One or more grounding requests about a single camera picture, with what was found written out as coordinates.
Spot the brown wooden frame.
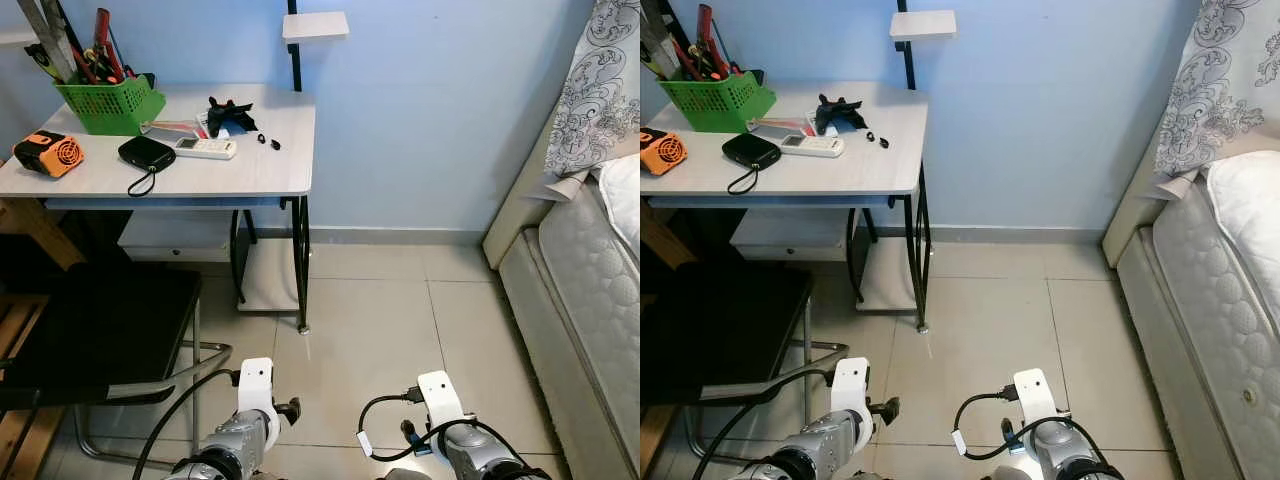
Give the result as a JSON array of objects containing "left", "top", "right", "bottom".
[
  {"left": 640, "top": 198, "right": 693, "bottom": 480},
  {"left": 0, "top": 196, "right": 87, "bottom": 480}
]

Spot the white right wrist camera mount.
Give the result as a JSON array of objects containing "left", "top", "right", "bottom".
[
  {"left": 1012, "top": 368, "right": 1060, "bottom": 429},
  {"left": 416, "top": 371, "right": 467, "bottom": 433}
]

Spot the white desk black frame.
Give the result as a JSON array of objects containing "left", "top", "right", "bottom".
[
  {"left": 640, "top": 82, "right": 934, "bottom": 335},
  {"left": 0, "top": 83, "right": 317, "bottom": 335}
]

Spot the small white shelf board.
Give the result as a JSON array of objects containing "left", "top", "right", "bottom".
[
  {"left": 282, "top": 12, "right": 350, "bottom": 44},
  {"left": 889, "top": 10, "right": 958, "bottom": 43}
]

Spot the white remote control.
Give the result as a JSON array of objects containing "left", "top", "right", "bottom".
[
  {"left": 174, "top": 137, "right": 239, "bottom": 161},
  {"left": 780, "top": 133, "right": 846, "bottom": 159}
]

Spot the black chair metal frame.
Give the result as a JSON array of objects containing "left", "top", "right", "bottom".
[
  {"left": 0, "top": 262, "right": 234, "bottom": 471},
  {"left": 640, "top": 262, "right": 847, "bottom": 463}
]

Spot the green plastic basket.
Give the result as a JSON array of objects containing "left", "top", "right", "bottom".
[
  {"left": 53, "top": 73, "right": 167, "bottom": 137},
  {"left": 658, "top": 70, "right": 778, "bottom": 135}
]

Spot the thin glossy magazine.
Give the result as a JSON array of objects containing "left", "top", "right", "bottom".
[
  {"left": 748, "top": 116, "right": 824, "bottom": 140},
  {"left": 140, "top": 118, "right": 217, "bottom": 142}
]

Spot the grey metal ruler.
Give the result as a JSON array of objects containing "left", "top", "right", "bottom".
[
  {"left": 15, "top": 0, "right": 83, "bottom": 84},
  {"left": 640, "top": 0, "right": 683, "bottom": 80}
]

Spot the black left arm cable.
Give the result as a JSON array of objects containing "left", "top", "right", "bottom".
[
  {"left": 690, "top": 368, "right": 834, "bottom": 480},
  {"left": 132, "top": 368, "right": 242, "bottom": 480}
]

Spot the black pouch with strap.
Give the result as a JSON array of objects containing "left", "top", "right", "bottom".
[
  {"left": 117, "top": 136, "right": 178, "bottom": 198},
  {"left": 722, "top": 133, "right": 784, "bottom": 196}
]

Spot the grey patterned pillow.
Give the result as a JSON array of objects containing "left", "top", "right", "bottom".
[
  {"left": 544, "top": 0, "right": 641, "bottom": 201},
  {"left": 1154, "top": 0, "right": 1280, "bottom": 201}
]

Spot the beige bed frame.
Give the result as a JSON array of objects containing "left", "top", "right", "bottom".
[
  {"left": 1102, "top": 125, "right": 1263, "bottom": 480},
  {"left": 483, "top": 120, "right": 641, "bottom": 480}
]

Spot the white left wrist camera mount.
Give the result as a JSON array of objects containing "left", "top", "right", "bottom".
[
  {"left": 830, "top": 357, "right": 872, "bottom": 429},
  {"left": 237, "top": 357, "right": 277, "bottom": 441}
]

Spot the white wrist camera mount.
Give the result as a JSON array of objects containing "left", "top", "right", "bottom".
[
  {"left": 237, "top": 357, "right": 277, "bottom": 441},
  {"left": 830, "top": 357, "right": 872, "bottom": 429},
  {"left": 1012, "top": 368, "right": 1060, "bottom": 429},
  {"left": 416, "top": 371, "right": 467, "bottom": 433}
]

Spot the red handled tool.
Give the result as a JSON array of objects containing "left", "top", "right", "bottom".
[
  {"left": 696, "top": 4, "right": 733, "bottom": 80},
  {"left": 90, "top": 8, "right": 128, "bottom": 84}
]

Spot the orange black device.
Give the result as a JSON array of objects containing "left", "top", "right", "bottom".
[
  {"left": 640, "top": 128, "right": 689, "bottom": 178},
  {"left": 13, "top": 131, "right": 85, "bottom": 180}
]

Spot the black metal pole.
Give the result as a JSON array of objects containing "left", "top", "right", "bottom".
[
  {"left": 896, "top": 0, "right": 920, "bottom": 91},
  {"left": 287, "top": 0, "right": 304, "bottom": 93}
]

